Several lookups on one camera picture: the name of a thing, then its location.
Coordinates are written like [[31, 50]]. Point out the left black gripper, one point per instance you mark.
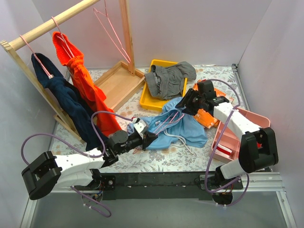
[[145, 139]]

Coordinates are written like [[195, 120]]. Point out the grey shorts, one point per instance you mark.
[[166, 83]]

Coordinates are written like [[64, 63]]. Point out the bright orange garment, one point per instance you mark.
[[93, 95]]

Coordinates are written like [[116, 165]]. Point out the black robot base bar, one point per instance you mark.
[[148, 185]]

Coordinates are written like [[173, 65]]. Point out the red cloth front compartment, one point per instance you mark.
[[223, 150]]

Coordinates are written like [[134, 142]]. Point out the floral patterned table mat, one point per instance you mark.
[[172, 159]]

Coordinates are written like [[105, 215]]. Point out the orange tie-dye shorts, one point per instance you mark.
[[203, 117]]

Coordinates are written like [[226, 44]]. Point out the navy blue garment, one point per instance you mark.
[[70, 101]]

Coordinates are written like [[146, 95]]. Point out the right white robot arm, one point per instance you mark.
[[258, 147]]

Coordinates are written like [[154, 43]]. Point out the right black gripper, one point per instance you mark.
[[190, 101]]

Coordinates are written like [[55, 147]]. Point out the light blue shorts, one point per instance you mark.
[[188, 129]]

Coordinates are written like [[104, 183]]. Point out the pink hanger with navy garment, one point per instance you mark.
[[50, 76]]

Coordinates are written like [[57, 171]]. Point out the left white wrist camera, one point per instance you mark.
[[140, 126]]

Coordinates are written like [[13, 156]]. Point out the pink compartment organizer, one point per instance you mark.
[[230, 140]]

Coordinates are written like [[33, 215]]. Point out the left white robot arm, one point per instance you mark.
[[48, 171]]

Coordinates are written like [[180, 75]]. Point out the pink hanger with orange garment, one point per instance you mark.
[[61, 37]]

